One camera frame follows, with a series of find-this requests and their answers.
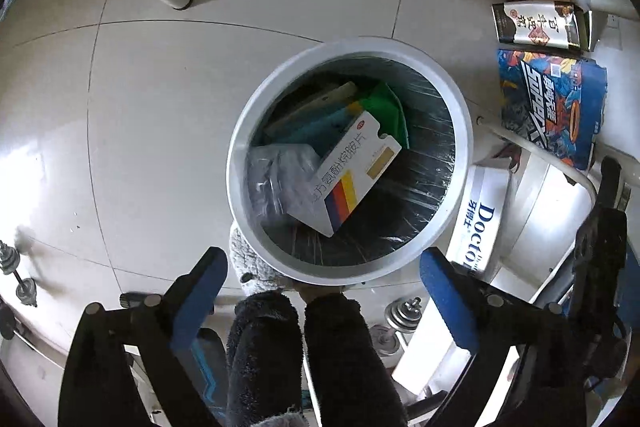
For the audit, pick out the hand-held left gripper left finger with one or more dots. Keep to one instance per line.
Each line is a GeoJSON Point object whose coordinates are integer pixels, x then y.
{"type": "Point", "coordinates": [200, 302]}

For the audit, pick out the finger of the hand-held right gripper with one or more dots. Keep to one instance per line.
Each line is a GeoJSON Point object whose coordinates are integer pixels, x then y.
{"type": "Point", "coordinates": [611, 182]}

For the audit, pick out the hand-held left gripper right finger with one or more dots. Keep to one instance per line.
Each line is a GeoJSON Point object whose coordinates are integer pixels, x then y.
{"type": "Point", "coordinates": [445, 302]}

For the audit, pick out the white trash bin black liner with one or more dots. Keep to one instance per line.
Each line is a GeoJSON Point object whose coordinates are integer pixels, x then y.
{"type": "Point", "coordinates": [400, 227]}

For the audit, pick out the white toothpaste box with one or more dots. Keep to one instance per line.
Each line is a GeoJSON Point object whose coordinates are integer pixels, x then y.
{"type": "Point", "coordinates": [482, 222]}

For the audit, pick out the clear plastic wrapper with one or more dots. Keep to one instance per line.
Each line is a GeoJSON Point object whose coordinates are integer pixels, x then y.
{"type": "Point", "coordinates": [275, 177]}

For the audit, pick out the white box coloured stripes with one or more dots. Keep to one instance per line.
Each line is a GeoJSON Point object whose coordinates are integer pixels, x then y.
{"type": "Point", "coordinates": [350, 167]}

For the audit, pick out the green box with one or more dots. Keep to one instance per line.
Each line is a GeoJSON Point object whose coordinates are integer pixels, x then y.
{"type": "Point", "coordinates": [390, 112]}

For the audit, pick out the white blue medicine box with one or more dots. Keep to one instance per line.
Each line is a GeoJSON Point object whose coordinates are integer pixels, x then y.
{"type": "Point", "coordinates": [310, 102]}

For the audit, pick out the small metal dumbbell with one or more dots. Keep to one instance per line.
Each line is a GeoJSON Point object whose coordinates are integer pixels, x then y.
{"type": "Point", "coordinates": [17, 274]}
{"type": "Point", "coordinates": [400, 317]}

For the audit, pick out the person's left grey slipper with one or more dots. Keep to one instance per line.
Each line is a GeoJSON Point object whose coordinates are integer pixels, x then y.
{"type": "Point", "coordinates": [260, 267]}

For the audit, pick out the black board blue stripes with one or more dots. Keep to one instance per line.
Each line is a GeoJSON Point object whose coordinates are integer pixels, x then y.
{"type": "Point", "coordinates": [206, 377]}

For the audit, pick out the person's left leg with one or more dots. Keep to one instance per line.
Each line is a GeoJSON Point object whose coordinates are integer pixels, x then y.
{"type": "Point", "coordinates": [262, 357]}

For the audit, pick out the blue printed cardboard box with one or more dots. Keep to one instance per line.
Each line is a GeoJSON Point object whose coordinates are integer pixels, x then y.
{"type": "Point", "coordinates": [550, 107]}

